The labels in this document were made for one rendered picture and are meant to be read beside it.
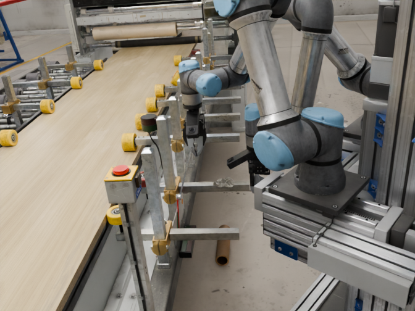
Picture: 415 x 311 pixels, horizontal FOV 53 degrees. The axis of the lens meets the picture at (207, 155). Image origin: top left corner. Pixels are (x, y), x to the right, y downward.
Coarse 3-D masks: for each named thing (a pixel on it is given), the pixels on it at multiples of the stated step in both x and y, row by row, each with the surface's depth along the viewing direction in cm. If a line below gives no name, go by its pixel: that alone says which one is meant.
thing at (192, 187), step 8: (160, 184) 168; (184, 184) 167; (192, 184) 166; (200, 184) 166; (208, 184) 165; (240, 184) 163; (248, 184) 163; (144, 192) 168; (184, 192) 167; (192, 192) 166
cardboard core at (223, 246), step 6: (222, 240) 257; (228, 240) 260; (222, 246) 252; (228, 246) 255; (216, 252) 251; (222, 252) 247; (228, 252) 251; (216, 258) 246; (222, 258) 253; (228, 258) 247; (222, 264) 248
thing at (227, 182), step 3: (228, 177) 166; (219, 180) 164; (222, 180) 164; (225, 180) 164; (228, 180) 163; (231, 180) 165; (213, 183) 164; (216, 183) 163; (219, 183) 164; (222, 183) 164; (225, 183) 163; (228, 183) 163; (231, 183) 163; (219, 186) 162; (228, 186) 162; (231, 186) 162
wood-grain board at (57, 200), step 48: (192, 48) 377; (96, 96) 268; (144, 96) 260; (48, 144) 203; (96, 144) 199; (0, 192) 164; (48, 192) 161; (96, 192) 158; (0, 240) 135; (48, 240) 133; (96, 240) 135; (0, 288) 115; (48, 288) 114
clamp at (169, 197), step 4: (176, 176) 171; (176, 180) 168; (180, 180) 171; (176, 184) 165; (164, 188) 163; (176, 188) 162; (164, 192) 161; (168, 192) 160; (172, 192) 160; (176, 192) 161; (164, 196) 160; (168, 196) 160; (172, 196) 160; (164, 200) 161; (168, 200) 161; (172, 200) 160; (176, 200) 163
